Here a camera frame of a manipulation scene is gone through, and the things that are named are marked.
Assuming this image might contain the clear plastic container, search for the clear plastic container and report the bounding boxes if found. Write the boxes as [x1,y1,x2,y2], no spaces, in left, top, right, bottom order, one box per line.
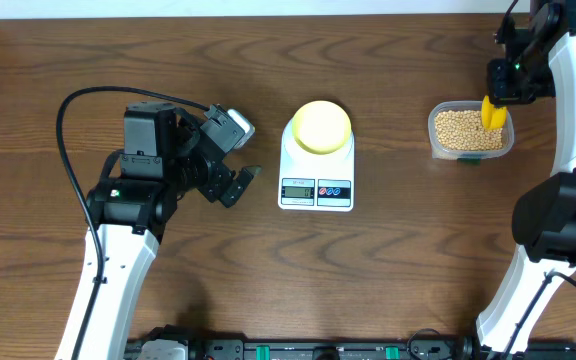
[428,101,515,160]

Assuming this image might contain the white digital kitchen scale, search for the white digital kitchen scale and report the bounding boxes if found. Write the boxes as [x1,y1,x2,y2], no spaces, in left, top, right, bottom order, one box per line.
[277,120,355,212]

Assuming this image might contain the soybeans in container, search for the soybeans in container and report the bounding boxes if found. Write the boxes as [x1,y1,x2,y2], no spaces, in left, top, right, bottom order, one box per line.
[434,110,503,151]

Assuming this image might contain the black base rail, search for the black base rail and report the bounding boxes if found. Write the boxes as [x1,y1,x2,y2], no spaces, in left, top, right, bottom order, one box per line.
[125,324,576,360]

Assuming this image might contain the yellow measuring scoop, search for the yellow measuring scoop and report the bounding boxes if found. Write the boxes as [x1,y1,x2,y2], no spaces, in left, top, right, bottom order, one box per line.
[481,96,508,130]

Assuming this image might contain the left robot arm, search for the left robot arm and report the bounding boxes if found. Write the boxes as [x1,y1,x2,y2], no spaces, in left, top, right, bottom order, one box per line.
[56,102,261,359]

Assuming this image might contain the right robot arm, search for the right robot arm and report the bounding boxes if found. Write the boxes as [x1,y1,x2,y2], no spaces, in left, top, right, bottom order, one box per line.
[458,0,576,359]

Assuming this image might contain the pale yellow bowl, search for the pale yellow bowl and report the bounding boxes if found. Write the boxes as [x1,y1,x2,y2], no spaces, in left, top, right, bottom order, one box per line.
[292,100,352,155]

